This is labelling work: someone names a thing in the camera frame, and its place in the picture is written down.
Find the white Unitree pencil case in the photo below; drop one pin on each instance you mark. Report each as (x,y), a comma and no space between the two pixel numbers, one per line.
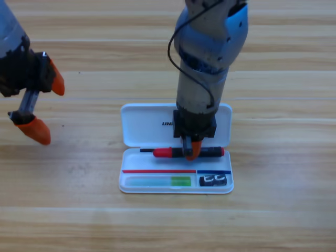
(144,128)

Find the black marker with red cap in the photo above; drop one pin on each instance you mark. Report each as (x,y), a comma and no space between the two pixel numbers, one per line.
(162,152)

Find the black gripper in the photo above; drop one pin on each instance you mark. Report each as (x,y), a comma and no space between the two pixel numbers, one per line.
(23,71)
(194,128)

